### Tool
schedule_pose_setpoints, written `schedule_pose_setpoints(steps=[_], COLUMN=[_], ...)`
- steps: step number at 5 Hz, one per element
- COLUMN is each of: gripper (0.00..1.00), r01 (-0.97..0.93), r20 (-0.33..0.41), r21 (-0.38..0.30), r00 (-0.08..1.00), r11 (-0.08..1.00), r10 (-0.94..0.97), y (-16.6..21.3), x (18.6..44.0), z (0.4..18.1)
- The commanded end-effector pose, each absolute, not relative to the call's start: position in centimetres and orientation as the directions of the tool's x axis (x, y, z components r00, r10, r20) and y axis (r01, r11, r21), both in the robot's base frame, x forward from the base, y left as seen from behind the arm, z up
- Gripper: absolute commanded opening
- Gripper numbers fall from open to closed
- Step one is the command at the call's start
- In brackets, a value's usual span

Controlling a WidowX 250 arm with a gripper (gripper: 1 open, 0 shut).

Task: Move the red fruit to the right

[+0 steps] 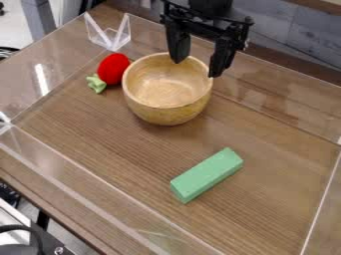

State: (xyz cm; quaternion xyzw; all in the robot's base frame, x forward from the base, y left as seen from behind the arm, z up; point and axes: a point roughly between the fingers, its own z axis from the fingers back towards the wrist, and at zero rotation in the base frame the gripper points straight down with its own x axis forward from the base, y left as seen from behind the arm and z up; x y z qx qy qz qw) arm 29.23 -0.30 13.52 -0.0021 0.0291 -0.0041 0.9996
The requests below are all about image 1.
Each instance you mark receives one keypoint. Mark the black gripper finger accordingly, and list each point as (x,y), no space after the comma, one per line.
(178,40)
(222,56)

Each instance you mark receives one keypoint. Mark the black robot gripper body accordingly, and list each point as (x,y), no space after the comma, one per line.
(209,19)

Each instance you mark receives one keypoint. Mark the light wooden bowl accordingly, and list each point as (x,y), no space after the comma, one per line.
(166,93)

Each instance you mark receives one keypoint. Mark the red plush strawberry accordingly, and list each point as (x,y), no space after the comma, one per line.
(110,72)

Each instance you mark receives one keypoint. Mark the grey table leg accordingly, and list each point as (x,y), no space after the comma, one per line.
(39,16)

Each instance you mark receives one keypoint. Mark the green rectangular block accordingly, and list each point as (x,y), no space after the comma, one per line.
(205,175)

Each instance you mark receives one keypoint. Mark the clear acrylic tray wall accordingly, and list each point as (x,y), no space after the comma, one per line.
(95,166)

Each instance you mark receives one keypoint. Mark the black metal bracket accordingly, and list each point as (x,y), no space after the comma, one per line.
(52,245)

